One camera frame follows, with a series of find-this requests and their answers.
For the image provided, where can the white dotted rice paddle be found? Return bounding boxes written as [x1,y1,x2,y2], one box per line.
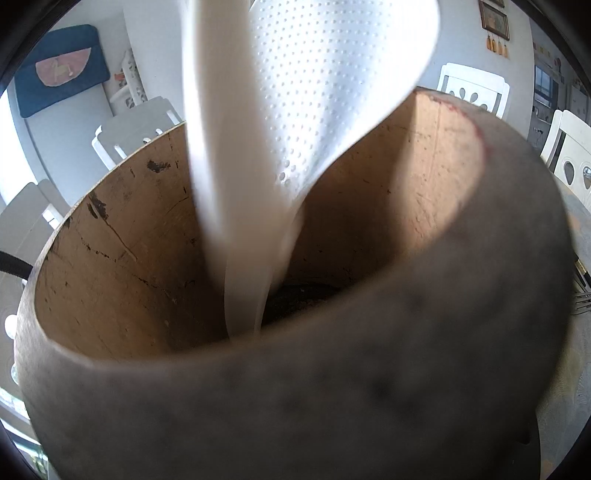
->
[181,0,440,341]

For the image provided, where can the metal fork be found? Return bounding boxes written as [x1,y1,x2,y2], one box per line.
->
[570,290,591,318]

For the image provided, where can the white wooden chair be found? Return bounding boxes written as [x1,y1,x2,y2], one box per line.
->
[539,109,591,209]
[91,96,184,171]
[436,63,510,122]

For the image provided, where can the grey chair far left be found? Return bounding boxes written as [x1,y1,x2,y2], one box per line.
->
[0,179,71,265]

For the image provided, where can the orange hanging ornaments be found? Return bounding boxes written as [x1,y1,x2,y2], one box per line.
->
[482,36,511,60]

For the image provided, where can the small framed picture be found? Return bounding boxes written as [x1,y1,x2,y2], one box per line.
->
[478,0,510,42]

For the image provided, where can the blue wall hanging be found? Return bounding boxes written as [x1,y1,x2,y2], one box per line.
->
[14,24,112,119]

